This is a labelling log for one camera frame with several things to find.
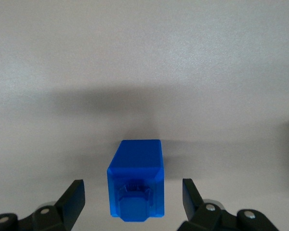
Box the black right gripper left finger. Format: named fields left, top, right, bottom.
left=0, top=179, right=86, bottom=231

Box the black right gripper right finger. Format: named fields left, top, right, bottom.
left=178, top=178, right=281, bottom=231

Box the blue plastic block part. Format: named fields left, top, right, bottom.
left=106, top=140, right=165, bottom=222

